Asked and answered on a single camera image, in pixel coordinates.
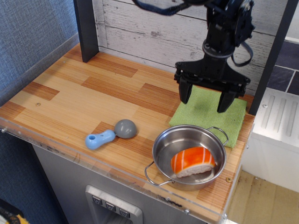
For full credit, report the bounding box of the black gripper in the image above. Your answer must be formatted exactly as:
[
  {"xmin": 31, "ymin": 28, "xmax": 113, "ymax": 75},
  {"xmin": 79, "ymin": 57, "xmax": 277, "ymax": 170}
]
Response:
[{"xmin": 174, "ymin": 54, "xmax": 250, "ymax": 113}]

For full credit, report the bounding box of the green cloth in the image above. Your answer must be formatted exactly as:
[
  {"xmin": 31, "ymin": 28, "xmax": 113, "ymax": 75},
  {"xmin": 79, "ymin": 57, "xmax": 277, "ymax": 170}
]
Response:
[{"xmin": 169, "ymin": 86, "xmax": 247, "ymax": 148}]

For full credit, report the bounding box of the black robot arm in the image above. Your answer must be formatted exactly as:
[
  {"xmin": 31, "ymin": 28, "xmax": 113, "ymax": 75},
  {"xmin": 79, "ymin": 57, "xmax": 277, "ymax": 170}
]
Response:
[{"xmin": 174, "ymin": 0, "xmax": 255, "ymax": 113}]

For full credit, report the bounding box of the salmon sushi toy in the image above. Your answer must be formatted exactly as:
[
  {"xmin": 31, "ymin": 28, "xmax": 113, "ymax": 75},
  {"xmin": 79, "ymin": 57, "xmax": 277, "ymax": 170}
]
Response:
[{"xmin": 171, "ymin": 147, "xmax": 216, "ymax": 178}]

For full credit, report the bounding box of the white ridged sink drainer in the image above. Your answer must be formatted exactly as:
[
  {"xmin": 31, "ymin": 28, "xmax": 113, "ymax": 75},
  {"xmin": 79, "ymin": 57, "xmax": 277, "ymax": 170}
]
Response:
[{"xmin": 251, "ymin": 87, "xmax": 299, "ymax": 148}]

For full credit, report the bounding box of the blue grey toy scoop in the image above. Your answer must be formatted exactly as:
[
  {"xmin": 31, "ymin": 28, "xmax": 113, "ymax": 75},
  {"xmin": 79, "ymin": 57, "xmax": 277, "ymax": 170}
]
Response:
[{"xmin": 85, "ymin": 119, "xmax": 137, "ymax": 150}]

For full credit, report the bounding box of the grey button control panel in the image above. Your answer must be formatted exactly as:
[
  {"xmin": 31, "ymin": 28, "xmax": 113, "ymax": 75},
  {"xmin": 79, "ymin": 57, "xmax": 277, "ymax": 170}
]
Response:
[{"xmin": 85, "ymin": 185, "xmax": 143, "ymax": 224}]

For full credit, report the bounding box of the yellow black object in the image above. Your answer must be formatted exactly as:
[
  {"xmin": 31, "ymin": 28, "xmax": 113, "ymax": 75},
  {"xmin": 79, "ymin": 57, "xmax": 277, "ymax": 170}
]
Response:
[{"xmin": 0, "ymin": 207, "xmax": 29, "ymax": 224}]

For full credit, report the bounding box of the dark right upright post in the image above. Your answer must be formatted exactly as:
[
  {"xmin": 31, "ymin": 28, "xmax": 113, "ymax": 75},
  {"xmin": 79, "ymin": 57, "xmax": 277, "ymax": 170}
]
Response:
[{"xmin": 248, "ymin": 0, "xmax": 299, "ymax": 115}]

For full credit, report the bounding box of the dark upright post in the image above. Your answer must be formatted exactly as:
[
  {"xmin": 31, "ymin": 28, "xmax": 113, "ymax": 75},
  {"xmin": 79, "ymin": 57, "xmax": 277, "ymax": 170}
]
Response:
[
  {"xmin": 73, "ymin": 0, "xmax": 99, "ymax": 63},
  {"xmin": 248, "ymin": 0, "xmax": 299, "ymax": 115}
]

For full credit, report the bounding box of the dark left upright post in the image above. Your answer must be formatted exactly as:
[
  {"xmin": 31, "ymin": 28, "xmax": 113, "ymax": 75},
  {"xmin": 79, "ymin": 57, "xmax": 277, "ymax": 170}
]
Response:
[{"xmin": 73, "ymin": 0, "xmax": 99, "ymax": 63}]

